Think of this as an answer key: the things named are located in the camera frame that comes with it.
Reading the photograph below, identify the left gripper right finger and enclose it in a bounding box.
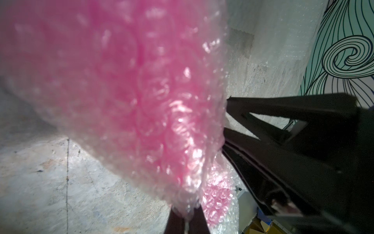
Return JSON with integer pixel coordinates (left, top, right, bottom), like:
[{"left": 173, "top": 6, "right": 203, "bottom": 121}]
[{"left": 188, "top": 206, "right": 210, "bottom": 234}]

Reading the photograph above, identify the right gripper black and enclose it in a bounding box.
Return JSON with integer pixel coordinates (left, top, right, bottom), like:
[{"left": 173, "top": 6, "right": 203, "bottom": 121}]
[{"left": 223, "top": 93, "right": 374, "bottom": 234}]

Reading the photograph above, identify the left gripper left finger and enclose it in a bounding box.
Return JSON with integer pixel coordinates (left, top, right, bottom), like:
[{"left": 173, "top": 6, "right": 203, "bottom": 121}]
[{"left": 164, "top": 208, "right": 185, "bottom": 234}]

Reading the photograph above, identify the bubble wrap sheet of yellow glass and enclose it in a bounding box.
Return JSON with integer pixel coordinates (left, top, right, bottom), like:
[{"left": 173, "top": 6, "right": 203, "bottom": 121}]
[{"left": 227, "top": 1, "right": 328, "bottom": 98}]

